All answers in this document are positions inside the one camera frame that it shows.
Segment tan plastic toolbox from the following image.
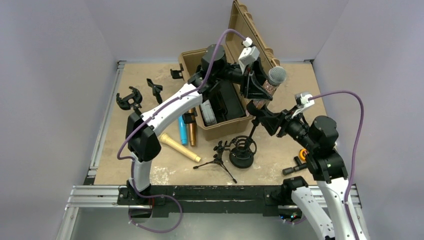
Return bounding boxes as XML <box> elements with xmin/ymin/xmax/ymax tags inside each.
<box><xmin>195</xmin><ymin>0</ymin><xmax>280</xmax><ymax>141</ymax></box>

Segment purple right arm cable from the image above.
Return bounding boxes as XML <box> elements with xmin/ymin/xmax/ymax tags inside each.
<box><xmin>309</xmin><ymin>90</ymin><xmax>365</xmax><ymax>240</ymax></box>

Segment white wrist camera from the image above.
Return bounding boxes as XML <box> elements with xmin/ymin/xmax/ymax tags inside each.
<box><xmin>291</xmin><ymin>91</ymin><xmax>315</xmax><ymax>119</ymax></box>
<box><xmin>238</xmin><ymin>37</ymin><xmax>260</xmax><ymax>74</ymax></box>

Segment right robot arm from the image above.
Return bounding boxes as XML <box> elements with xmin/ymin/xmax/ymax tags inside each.
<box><xmin>246</xmin><ymin>102</ymin><xmax>367</xmax><ymax>240</ymax></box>

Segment aluminium frame rails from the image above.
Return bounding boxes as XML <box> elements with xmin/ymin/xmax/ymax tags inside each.
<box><xmin>56</xmin><ymin>60</ymin><xmax>371</xmax><ymax>240</ymax></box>

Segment glitter silver microphone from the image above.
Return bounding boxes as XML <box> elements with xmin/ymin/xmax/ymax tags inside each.
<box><xmin>252</xmin><ymin>66</ymin><xmax>287</xmax><ymax>110</ymax></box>

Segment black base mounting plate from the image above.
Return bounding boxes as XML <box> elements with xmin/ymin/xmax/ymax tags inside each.
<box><xmin>117</xmin><ymin>185</ymin><xmax>303</xmax><ymax>221</ymax></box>

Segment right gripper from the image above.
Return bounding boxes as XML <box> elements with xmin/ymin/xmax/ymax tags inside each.
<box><xmin>260</xmin><ymin>103</ymin><xmax>317</xmax><ymax>151</ymax></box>

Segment yellow tape measure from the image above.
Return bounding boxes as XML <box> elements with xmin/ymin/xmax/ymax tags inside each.
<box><xmin>298</xmin><ymin>148</ymin><xmax>308</xmax><ymax>162</ymax></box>

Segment grey small parts case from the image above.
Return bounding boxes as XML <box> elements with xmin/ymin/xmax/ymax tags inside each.
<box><xmin>199</xmin><ymin>100</ymin><xmax>218</xmax><ymax>127</ymax></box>

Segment cream yellow microphone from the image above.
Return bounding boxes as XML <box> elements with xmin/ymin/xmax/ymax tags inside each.
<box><xmin>158</xmin><ymin>133</ymin><xmax>202</xmax><ymax>163</ymax></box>

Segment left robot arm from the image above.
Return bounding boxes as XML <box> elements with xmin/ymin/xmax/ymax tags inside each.
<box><xmin>123</xmin><ymin>43</ymin><xmax>273</xmax><ymax>205</ymax></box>

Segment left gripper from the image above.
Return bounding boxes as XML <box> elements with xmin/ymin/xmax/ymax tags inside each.
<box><xmin>214</xmin><ymin>57</ymin><xmax>275</xmax><ymax>99</ymax></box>

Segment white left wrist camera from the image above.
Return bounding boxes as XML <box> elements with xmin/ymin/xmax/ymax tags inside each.
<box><xmin>238</xmin><ymin>37</ymin><xmax>260</xmax><ymax>74</ymax></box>

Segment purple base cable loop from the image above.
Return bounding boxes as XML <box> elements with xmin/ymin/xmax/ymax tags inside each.
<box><xmin>128</xmin><ymin>193</ymin><xmax>184</xmax><ymax>234</ymax></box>

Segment black toolbox tray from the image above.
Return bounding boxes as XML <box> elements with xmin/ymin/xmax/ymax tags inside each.
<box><xmin>209</xmin><ymin>80</ymin><xmax>246</xmax><ymax>123</ymax></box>

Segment black round-base mic stand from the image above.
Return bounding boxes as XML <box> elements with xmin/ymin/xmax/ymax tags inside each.
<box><xmin>146</xmin><ymin>78</ymin><xmax>163</xmax><ymax>105</ymax></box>

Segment black tripod shock-mount stand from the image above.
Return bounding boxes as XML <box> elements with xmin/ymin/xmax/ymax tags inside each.
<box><xmin>192</xmin><ymin>135</ymin><xmax>258</xmax><ymax>185</ymax></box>

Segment black shock-mount desk stand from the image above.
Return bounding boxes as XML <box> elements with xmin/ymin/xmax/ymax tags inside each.
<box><xmin>115</xmin><ymin>86</ymin><xmax>143</xmax><ymax>115</ymax></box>

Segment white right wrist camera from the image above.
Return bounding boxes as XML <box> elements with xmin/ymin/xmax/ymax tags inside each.
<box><xmin>291</xmin><ymin>91</ymin><xmax>315</xmax><ymax>119</ymax></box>

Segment blue microphone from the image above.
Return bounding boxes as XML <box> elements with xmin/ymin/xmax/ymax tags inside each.
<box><xmin>178</xmin><ymin>115</ymin><xmax>188</xmax><ymax>146</ymax></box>

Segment black cylindrical adapter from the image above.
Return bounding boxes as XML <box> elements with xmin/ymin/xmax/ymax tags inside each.
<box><xmin>282</xmin><ymin>156</ymin><xmax>307</xmax><ymax>176</ymax></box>

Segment black clip mic stand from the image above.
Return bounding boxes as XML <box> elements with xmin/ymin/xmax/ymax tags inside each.
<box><xmin>229</xmin><ymin>99</ymin><xmax>270</xmax><ymax>169</ymax></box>

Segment gold microphone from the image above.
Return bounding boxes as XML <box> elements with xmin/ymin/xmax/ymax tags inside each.
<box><xmin>188</xmin><ymin>108</ymin><xmax>197</xmax><ymax>147</ymax></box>

